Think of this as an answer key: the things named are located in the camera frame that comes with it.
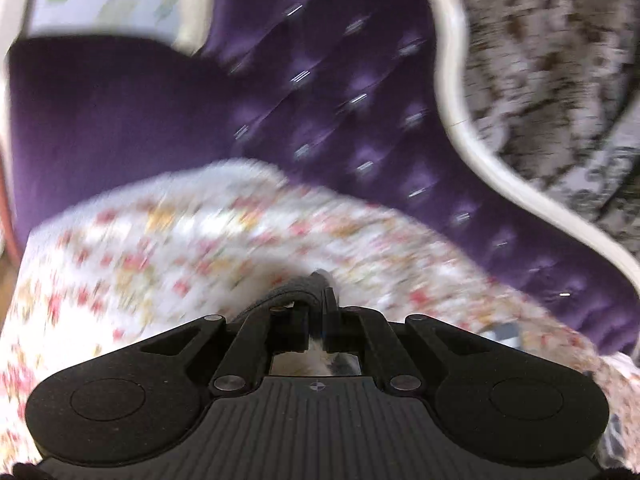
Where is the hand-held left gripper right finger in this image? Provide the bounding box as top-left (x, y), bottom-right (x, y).
top-left (322, 286), bottom-right (497, 393)

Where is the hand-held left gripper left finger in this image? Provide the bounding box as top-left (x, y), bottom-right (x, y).
top-left (135, 304), bottom-right (311, 394)

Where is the grey white striped garment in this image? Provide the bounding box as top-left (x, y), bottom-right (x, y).
top-left (232, 269), bottom-right (362, 377)

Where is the floral bedsheet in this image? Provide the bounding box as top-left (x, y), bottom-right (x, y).
top-left (0, 158), bottom-right (640, 480)

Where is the brown grey patterned carpet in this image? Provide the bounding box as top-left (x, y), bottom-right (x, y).
top-left (450, 0), bottom-right (640, 186)

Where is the purple tufted headboard cream frame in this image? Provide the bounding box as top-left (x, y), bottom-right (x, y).
top-left (0, 0), bottom-right (640, 361)

